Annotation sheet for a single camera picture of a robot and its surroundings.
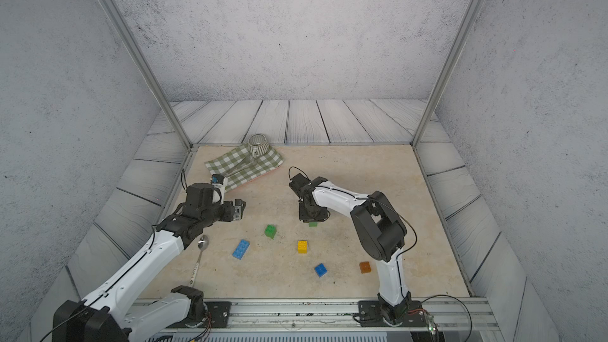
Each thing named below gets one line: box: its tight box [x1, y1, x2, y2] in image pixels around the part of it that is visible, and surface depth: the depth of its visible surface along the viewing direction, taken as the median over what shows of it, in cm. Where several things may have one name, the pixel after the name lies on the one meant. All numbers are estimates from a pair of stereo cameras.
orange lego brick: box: [359, 261, 372, 274], surface depth 83 cm
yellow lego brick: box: [297, 239, 308, 255], surface depth 86 cm
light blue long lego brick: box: [231, 239, 251, 261], surface depth 88 cm
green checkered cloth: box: [204, 144, 285, 194], surface depth 113 cm
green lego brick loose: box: [264, 224, 278, 240], surface depth 91 cm
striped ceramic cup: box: [247, 133, 270, 159], surface depth 113 cm
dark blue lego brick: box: [314, 262, 328, 278], surface depth 83 cm
